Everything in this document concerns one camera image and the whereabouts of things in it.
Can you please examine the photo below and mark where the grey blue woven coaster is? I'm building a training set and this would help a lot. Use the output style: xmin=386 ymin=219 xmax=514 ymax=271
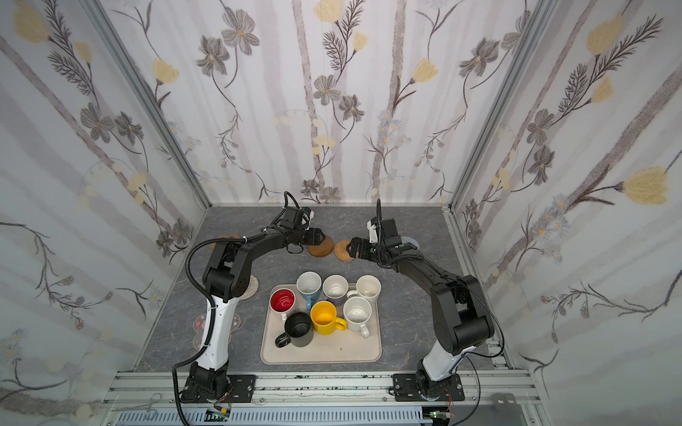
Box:
xmin=401 ymin=236 xmax=419 ymax=250

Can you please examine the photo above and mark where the white grey small mug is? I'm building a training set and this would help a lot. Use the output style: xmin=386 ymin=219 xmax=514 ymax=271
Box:
xmin=323 ymin=275 xmax=349 ymax=305

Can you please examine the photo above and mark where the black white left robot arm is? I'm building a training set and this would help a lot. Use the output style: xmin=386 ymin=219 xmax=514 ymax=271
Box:
xmin=172 ymin=206 xmax=325 ymax=403

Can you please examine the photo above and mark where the aluminium corner post right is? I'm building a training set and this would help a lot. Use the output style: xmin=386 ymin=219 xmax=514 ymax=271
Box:
xmin=448 ymin=0 xmax=559 ymax=211

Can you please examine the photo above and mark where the brown round wooden coaster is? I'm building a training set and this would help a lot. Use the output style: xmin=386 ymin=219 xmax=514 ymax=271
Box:
xmin=307 ymin=236 xmax=335 ymax=257

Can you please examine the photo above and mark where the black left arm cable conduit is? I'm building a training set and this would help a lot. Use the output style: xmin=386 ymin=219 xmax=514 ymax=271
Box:
xmin=171 ymin=233 xmax=267 ymax=426

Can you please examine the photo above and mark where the white grey round coaster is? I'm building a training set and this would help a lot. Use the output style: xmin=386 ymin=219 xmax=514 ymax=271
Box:
xmin=240 ymin=275 xmax=259 ymax=300

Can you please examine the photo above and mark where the beige plastic tray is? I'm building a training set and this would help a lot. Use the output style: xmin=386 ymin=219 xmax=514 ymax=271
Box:
xmin=260 ymin=303 xmax=382 ymax=365

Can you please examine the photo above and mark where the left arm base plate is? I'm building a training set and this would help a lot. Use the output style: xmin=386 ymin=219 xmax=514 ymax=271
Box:
xmin=179 ymin=374 xmax=257 ymax=403

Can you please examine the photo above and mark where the woven rattan round coaster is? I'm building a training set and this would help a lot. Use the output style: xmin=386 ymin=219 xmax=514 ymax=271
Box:
xmin=334 ymin=240 xmax=354 ymax=262

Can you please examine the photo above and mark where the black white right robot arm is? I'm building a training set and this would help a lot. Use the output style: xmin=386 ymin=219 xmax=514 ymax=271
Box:
xmin=343 ymin=217 xmax=495 ymax=399

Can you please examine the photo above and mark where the white mug front right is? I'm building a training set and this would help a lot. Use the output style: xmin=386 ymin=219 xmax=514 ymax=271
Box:
xmin=343 ymin=296 xmax=373 ymax=338

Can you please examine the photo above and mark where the yellow mug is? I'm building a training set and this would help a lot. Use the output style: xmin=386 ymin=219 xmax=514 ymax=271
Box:
xmin=310 ymin=301 xmax=347 ymax=335

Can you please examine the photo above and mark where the cork paw print coaster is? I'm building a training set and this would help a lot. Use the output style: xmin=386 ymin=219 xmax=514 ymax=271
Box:
xmin=211 ymin=234 xmax=241 ymax=250

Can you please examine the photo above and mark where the white mug rear right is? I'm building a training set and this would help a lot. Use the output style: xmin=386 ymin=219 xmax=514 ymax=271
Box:
xmin=346 ymin=275 xmax=382 ymax=303

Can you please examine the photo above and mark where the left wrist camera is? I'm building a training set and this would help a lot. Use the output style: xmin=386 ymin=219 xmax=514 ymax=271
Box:
xmin=296 ymin=207 xmax=314 ymax=229

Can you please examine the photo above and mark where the aluminium mounting rail frame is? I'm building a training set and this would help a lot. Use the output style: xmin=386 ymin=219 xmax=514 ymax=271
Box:
xmin=100 ymin=369 xmax=550 ymax=426

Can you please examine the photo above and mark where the light blue mug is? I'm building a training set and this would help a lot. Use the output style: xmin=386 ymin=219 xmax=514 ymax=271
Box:
xmin=297 ymin=271 xmax=323 ymax=311

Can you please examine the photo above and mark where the red inside white mug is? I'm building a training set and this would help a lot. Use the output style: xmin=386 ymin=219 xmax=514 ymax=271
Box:
xmin=269 ymin=289 xmax=297 ymax=322

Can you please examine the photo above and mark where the pink flower shaped coaster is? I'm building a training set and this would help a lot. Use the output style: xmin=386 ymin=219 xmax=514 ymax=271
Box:
xmin=193 ymin=313 xmax=243 ymax=350

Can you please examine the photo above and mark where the aluminium corner post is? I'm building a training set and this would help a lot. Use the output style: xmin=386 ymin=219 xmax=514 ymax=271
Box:
xmin=78 ymin=0 xmax=212 ymax=211
xmin=448 ymin=0 xmax=559 ymax=211

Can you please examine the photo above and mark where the aluminium corner post left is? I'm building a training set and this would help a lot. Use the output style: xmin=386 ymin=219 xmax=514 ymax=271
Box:
xmin=78 ymin=0 xmax=212 ymax=211

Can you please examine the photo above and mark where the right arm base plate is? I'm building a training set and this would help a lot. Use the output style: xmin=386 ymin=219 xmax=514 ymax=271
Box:
xmin=390 ymin=372 xmax=465 ymax=402

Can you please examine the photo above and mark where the black mug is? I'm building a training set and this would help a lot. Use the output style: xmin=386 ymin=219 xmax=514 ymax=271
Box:
xmin=275 ymin=312 xmax=314 ymax=348

